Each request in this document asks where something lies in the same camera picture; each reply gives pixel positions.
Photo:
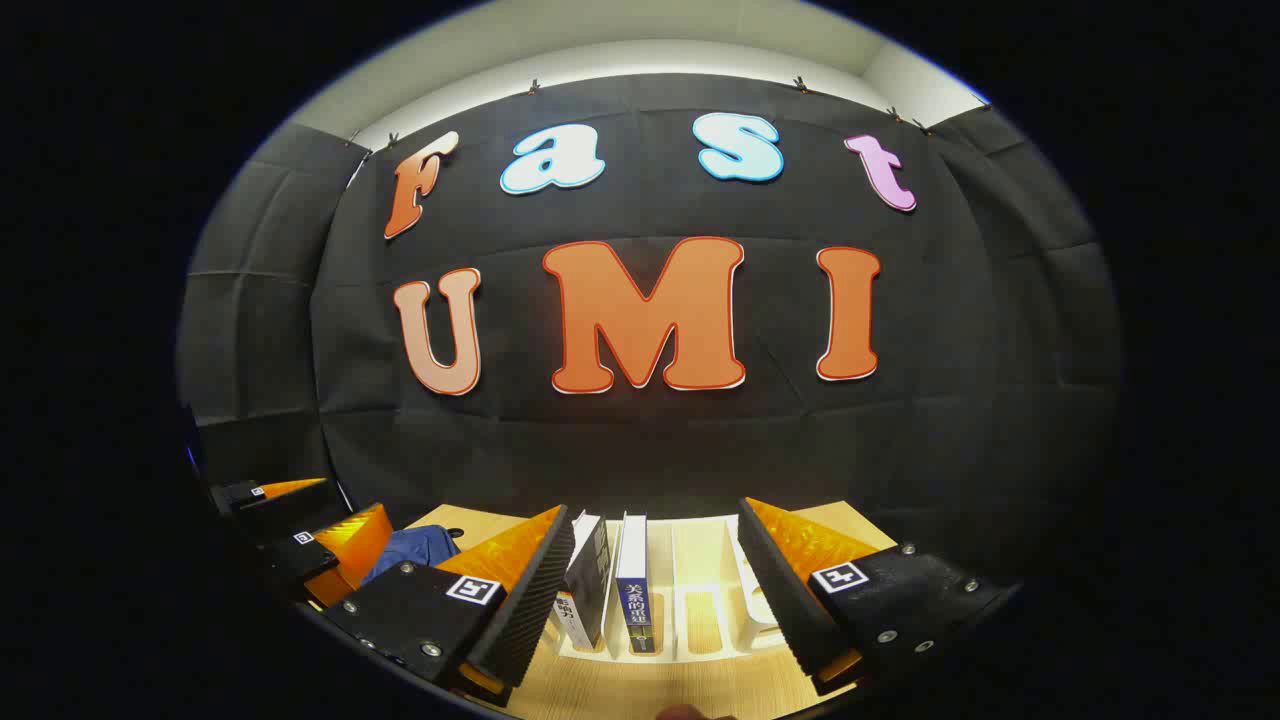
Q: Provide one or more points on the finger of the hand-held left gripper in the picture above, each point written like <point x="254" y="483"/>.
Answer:
<point x="350" y="550"/>
<point x="290" y="510"/>

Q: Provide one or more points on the grey cover book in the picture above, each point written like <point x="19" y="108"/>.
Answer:
<point x="588" y="580"/>

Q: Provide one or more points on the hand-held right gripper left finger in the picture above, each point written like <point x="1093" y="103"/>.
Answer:
<point x="535" y="600"/>

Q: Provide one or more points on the blue schoolbag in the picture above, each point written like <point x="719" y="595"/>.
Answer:
<point x="410" y="550"/>

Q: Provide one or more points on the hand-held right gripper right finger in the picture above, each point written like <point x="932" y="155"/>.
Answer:
<point x="780" y="590"/>

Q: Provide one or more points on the white bookshelf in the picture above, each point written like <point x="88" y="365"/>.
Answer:
<point x="700" y="600"/>

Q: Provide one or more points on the blue cover book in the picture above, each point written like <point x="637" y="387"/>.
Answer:
<point x="633" y="570"/>

